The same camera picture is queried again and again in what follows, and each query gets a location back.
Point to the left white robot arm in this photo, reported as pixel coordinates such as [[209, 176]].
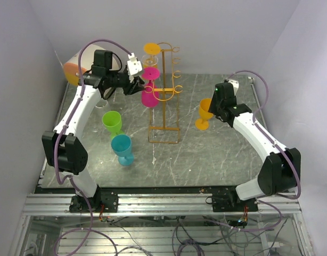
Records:
[[65, 152]]

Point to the gold wire glass rack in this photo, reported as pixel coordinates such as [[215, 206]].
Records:
[[167, 89]]

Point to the yellow wine glass front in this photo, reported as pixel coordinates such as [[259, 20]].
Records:
[[152, 48]]

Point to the yellow wine glass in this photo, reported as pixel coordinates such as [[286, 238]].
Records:
[[202, 123], [152, 48]]

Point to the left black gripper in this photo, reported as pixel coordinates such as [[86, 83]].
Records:
[[135, 87]]

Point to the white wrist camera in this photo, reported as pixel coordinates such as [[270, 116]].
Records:
[[134, 67], [234, 83]]

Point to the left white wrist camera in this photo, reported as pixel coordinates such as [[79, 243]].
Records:
[[134, 67]]

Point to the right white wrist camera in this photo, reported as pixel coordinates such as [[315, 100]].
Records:
[[234, 83]]

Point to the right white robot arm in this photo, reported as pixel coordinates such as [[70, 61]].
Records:
[[281, 165]]

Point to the green plastic wine glass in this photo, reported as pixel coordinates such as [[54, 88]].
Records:
[[113, 123]]

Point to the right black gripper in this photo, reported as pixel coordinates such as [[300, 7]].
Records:
[[213, 109]]

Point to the blue plastic wine glass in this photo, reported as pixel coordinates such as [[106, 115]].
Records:
[[122, 147]]

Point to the pink plastic wine glass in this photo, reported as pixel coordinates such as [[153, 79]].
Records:
[[149, 97]]

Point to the clear wine glass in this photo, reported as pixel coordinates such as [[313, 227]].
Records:
[[149, 60], [101, 104]]

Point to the aluminium mounting rail frame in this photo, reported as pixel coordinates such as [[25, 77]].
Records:
[[57, 205]]

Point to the yellow wine glass back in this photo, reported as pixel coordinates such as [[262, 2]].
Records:
[[202, 123]]

